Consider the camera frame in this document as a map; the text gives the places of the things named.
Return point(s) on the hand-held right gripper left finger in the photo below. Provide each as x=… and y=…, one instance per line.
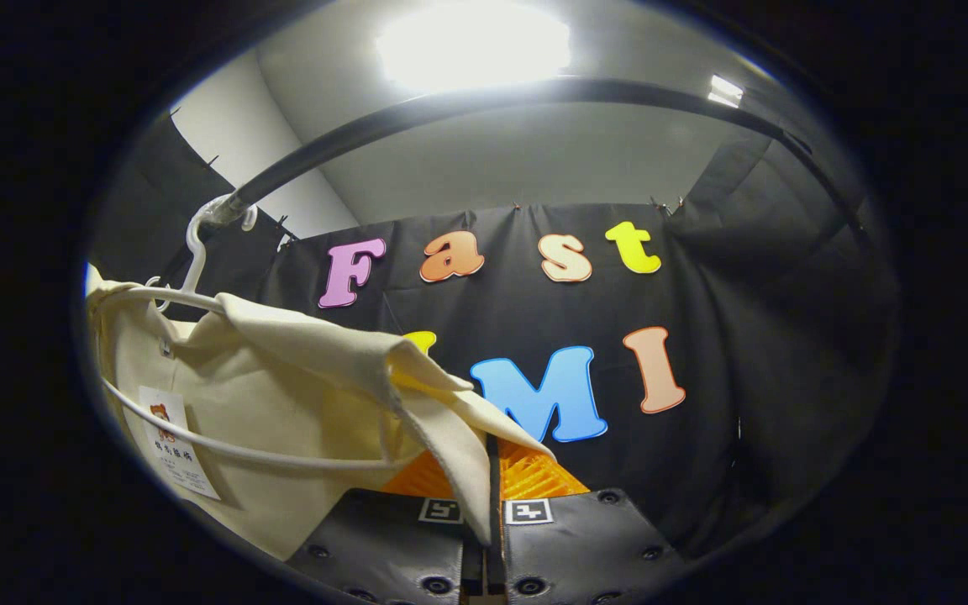
x=383, y=546

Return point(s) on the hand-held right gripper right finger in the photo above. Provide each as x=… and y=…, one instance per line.
x=494, y=504

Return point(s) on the cream collared shirt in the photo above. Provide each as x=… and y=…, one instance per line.
x=282, y=403

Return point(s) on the white plastic clothes hanger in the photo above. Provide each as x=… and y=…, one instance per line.
x=173, y=296

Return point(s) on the black metal clothes rack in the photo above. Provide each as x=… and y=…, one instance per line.
x=618, y=91

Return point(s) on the white paper clothing tag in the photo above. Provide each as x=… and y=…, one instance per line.
x=177, y=445

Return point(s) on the black backdrop cloth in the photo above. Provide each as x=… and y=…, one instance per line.
x=744, y=294

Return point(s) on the ceiling light panel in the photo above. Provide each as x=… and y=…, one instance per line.
x=725, y=91
x=476, y=42

